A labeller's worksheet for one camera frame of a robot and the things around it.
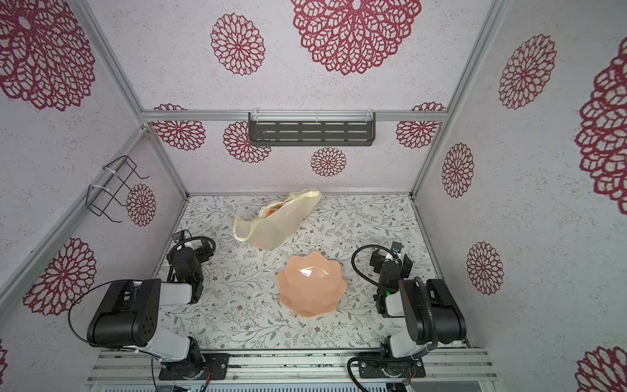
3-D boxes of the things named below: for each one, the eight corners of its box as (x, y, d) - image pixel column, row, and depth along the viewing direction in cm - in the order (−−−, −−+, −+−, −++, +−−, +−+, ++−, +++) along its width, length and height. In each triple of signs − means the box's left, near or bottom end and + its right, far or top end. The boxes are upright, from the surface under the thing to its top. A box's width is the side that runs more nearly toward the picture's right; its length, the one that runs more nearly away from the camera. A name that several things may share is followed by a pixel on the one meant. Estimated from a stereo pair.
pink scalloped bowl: (276, 317, 86) (274, 312, 82) (282, 258, 100) (280, 251, 96) (347, 317, 85) (349, 312, 82) (342, 258, 100) (343, 251, 96)
